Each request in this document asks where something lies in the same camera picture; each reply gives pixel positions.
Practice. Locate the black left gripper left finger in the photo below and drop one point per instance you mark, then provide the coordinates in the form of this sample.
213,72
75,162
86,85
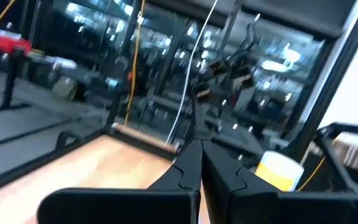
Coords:
182,180

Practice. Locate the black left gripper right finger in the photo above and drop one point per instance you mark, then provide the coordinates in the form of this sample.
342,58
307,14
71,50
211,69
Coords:
225,186

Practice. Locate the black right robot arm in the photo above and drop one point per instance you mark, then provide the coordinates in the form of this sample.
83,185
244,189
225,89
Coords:
202,118

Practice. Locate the white plastic cup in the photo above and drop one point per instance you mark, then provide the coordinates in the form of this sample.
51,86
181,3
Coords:
278,171

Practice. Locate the red and white box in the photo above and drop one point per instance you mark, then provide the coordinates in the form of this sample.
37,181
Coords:
11,43

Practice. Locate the black camera mount beam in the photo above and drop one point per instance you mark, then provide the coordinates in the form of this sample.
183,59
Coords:
331,84

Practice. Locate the black aluminium table frame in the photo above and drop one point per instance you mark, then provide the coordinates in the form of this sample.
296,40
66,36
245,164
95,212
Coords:
26,169

